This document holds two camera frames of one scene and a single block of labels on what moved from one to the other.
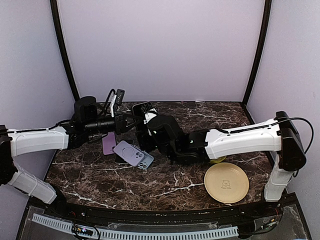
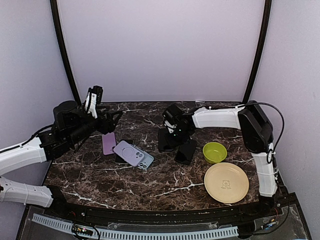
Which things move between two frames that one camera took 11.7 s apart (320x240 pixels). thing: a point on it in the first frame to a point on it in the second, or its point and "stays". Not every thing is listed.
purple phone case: [108, 142] stays
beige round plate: [227, 183] stays
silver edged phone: [119, 160] stays
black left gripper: [121, 123] to [110, 126]
